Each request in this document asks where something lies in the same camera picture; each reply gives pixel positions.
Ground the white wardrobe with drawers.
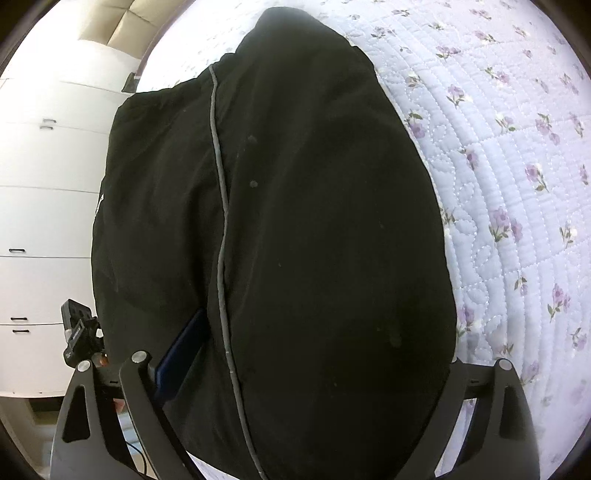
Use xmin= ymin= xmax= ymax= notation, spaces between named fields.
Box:
xmin=0 ymin=39 xmax=140 ymax=398

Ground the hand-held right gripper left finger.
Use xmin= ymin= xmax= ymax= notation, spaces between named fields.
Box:
xmin=48 ymin=309 xmax=211 ymax=480

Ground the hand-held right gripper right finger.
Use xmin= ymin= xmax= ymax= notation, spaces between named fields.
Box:
xmin=431 ymin=357 xmax=541 ymax=480

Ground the black cable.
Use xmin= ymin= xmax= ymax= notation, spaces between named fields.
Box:
xmin=124 ymin=438 xmax=152 ymax=477

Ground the black jacket with grey piping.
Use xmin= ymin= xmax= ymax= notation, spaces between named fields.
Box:
xmin=89 ymin=7 xmax=460 ymax=480

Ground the floral quilted bed cover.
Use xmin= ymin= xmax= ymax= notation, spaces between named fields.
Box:
xmin=134 ymin=0 xmax=591 ymax=480

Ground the beige padded headboard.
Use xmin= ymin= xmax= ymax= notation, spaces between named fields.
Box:
xmin=78 ymin=0 xmax=197 ymax=62

